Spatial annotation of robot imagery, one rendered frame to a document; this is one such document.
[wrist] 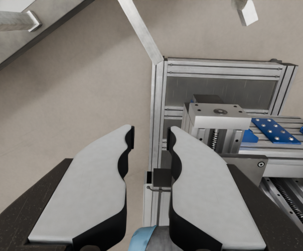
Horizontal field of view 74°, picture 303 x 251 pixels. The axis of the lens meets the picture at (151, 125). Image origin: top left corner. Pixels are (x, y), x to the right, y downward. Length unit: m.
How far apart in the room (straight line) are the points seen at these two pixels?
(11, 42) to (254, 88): 1.25
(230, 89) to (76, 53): 1.04
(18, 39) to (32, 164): 1.43
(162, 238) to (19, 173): 1.94
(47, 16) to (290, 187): 0.94
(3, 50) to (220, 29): 1.17
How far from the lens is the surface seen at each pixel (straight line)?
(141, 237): 0.43
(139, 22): 0.57
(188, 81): 1.28
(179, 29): 1.44
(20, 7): 0.94
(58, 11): 0.79
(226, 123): 0.52
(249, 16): 0.62
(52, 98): 1.70
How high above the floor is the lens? 1.43
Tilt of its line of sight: 63 degrees down
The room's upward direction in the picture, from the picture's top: 178 degrees counter-clockwise
